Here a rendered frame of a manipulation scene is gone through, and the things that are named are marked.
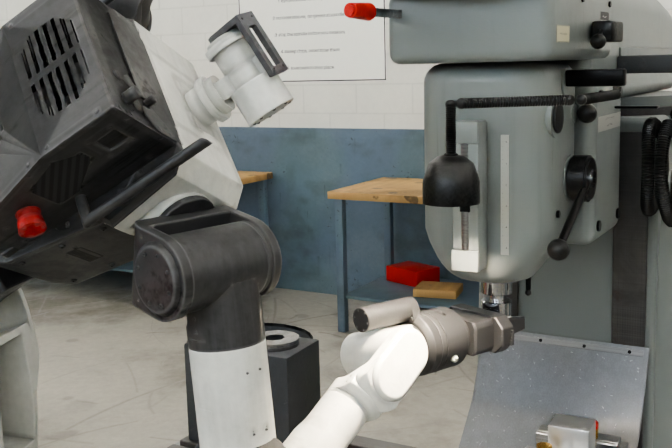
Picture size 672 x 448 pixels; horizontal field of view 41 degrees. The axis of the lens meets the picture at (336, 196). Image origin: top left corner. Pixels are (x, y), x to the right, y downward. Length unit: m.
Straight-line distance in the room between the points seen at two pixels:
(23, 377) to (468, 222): 0.67
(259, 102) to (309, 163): 5.37
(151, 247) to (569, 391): 1.00
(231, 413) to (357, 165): 5.29
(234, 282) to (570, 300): 0.90
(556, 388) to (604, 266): 0.25
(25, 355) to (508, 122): 0.75
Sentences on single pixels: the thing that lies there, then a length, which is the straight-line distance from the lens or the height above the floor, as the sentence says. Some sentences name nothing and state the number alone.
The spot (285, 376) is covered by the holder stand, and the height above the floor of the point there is 1.10.
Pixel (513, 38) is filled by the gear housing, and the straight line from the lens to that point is 1.23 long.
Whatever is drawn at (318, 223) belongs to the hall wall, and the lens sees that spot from 6.51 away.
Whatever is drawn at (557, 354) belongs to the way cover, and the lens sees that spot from 1.79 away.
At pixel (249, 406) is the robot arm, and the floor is 1.25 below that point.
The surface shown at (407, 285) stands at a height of 0.23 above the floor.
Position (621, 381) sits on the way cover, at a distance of 1.76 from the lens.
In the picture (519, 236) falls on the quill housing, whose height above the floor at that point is 1.39.
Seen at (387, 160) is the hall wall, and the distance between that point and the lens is 6.17.
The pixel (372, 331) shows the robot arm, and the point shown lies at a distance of 1.27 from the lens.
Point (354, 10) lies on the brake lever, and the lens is 1.17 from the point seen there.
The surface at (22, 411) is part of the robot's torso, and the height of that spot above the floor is 1.15.
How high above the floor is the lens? 1.63
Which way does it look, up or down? 8 degrees down
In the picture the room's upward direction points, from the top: 1 degrees counter-clockwise
